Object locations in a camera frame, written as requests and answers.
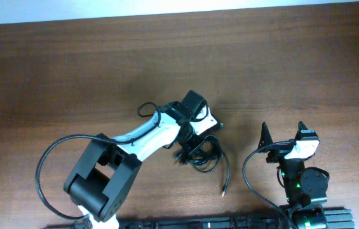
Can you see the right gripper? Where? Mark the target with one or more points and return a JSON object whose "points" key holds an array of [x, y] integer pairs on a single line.
{"points": [[279, 152]]}

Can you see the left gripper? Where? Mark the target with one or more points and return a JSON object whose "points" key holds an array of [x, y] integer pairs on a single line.
{"points": [[189, 146]]}

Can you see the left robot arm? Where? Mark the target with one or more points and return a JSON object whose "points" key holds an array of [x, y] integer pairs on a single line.
{"points": [[104, 174]]}

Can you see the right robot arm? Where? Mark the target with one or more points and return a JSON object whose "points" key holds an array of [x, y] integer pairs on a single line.
{"points": [[305, 187]]}

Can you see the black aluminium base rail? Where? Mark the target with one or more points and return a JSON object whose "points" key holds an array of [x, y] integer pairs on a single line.
{"points": [[339, 218]]}

